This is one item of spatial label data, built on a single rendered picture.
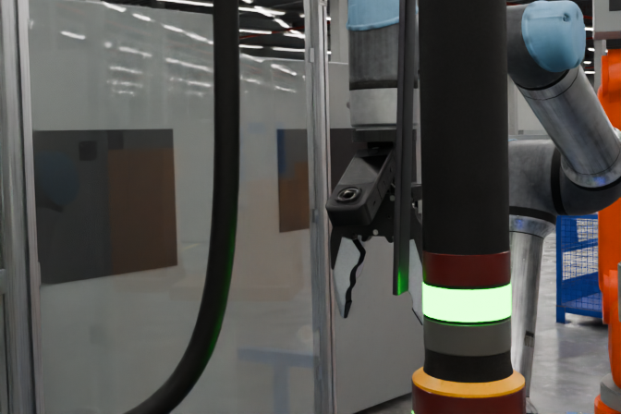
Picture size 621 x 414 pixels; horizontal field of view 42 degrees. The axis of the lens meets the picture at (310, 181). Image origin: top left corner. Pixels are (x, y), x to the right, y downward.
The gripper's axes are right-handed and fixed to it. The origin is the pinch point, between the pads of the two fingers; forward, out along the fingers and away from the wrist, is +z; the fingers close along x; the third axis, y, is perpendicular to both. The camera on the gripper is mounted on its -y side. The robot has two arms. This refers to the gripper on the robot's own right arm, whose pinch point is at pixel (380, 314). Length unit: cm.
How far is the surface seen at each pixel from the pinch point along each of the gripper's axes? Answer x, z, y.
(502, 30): -27, -23, -51
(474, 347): -26, -11, -52
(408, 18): -23, -24, -51
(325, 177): 45, -11, 77
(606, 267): 26, 52, 365
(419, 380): -24, -10, -52
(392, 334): 154, 103, 380
